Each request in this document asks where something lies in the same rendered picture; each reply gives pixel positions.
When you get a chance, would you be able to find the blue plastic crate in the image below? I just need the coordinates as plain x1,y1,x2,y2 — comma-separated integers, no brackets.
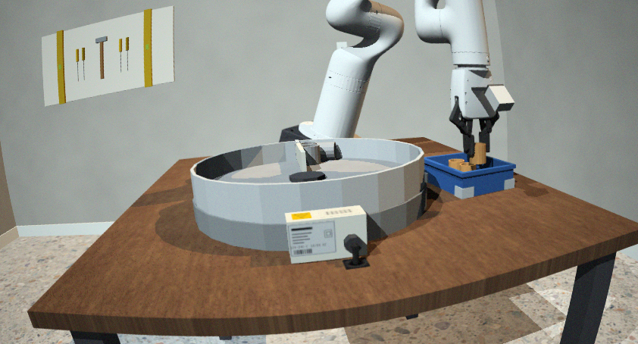
424,152,516,199

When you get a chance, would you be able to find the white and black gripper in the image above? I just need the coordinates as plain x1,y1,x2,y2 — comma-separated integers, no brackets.
449,67,499,155

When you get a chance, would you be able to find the bronze cylinder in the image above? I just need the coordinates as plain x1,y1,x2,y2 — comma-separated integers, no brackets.
469,142,486,164
449,159,464,170
460,162,476,172

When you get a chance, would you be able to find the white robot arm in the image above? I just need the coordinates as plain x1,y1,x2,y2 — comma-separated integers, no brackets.
299,0,514,139

